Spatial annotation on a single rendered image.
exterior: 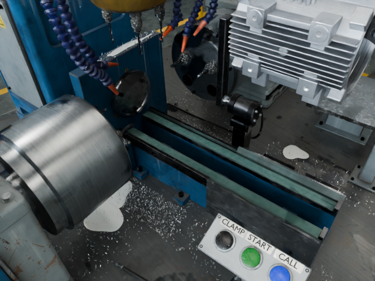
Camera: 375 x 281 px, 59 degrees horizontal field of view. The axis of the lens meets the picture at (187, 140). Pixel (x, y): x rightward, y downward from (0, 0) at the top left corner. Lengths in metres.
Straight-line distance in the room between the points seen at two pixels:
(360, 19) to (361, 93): 0.75
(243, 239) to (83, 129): 0.36
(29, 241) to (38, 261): 0.06
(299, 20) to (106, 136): 0.41
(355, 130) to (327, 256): 0.49
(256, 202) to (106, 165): 0.36
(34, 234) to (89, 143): 0.19
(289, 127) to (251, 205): 0.49
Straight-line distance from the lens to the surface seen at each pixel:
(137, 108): 1.00
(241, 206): 0.81
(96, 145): 0.67
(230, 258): 0.57
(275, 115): 1.26
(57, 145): 0.65
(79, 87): 0.86
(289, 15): 0.54
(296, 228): 0.77
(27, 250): 0.65
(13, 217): 0.58
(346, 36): 0.52
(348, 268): 0.92
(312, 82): 0.54
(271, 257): 0.56
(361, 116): 1.14
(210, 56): 1.00
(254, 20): 0.54
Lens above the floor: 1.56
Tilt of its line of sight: 43 degrees down
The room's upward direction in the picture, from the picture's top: 2 degrees counter-clockwise
